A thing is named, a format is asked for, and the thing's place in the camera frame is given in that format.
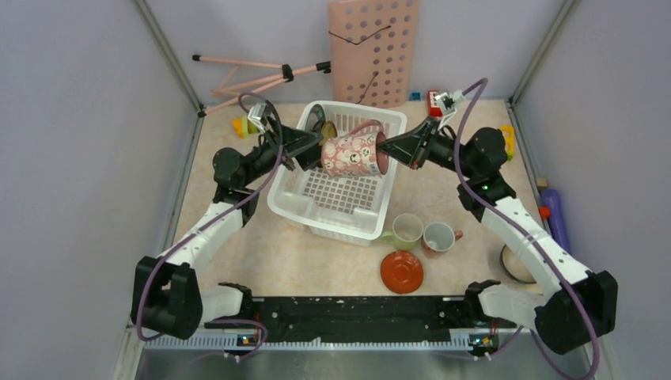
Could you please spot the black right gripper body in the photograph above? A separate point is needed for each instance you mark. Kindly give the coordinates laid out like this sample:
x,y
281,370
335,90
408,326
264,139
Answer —
x,y
440,150

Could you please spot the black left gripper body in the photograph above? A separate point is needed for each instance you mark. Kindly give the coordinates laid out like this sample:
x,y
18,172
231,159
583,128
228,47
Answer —
x,y
265,157

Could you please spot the yellow patterned plate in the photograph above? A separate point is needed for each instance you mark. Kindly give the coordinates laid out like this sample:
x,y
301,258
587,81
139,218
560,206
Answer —
x,y
328,131

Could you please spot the white plate green patterned rim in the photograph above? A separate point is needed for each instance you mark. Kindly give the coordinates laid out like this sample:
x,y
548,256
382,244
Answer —
x,y
316,119

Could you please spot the pink patterned mug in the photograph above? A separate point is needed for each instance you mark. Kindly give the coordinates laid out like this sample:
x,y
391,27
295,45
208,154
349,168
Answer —
x,y
356,154

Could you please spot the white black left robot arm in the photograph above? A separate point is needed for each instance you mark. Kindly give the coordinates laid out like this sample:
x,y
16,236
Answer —
x,y
167,299

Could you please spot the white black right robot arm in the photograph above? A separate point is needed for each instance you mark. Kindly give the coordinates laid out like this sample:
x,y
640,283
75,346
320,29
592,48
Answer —
x,y
576,304

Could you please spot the white plastic dish rack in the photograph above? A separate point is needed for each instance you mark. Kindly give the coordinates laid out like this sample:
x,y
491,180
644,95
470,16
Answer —
x,y
348,209

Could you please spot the striped colourful toy block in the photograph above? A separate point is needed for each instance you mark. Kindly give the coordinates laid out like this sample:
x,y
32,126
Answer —
x,y
244,128

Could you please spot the red white toy block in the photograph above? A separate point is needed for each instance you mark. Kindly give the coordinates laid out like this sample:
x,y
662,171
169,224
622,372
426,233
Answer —
x,y
433,106

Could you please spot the yellow triangle toy block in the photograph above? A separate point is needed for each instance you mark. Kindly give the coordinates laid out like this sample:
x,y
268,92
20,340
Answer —
x,y
508,134

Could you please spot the light green mug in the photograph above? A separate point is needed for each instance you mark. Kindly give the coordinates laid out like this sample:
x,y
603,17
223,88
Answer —
x,y
405,233

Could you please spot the pink mug white interior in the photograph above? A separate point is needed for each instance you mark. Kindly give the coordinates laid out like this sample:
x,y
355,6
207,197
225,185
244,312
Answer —
x,y
438,238

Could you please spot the pink perforated board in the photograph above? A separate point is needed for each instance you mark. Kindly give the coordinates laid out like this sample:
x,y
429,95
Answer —
x,y
372,46

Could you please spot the purple bottle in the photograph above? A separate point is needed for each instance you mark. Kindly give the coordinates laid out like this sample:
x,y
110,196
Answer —
x,y
551,210

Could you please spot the orange saucer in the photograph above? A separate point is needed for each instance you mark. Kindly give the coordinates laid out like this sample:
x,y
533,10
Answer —
x,y
402,272

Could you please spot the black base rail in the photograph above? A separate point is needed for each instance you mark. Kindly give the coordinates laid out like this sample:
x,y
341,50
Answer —
x,y
371,319

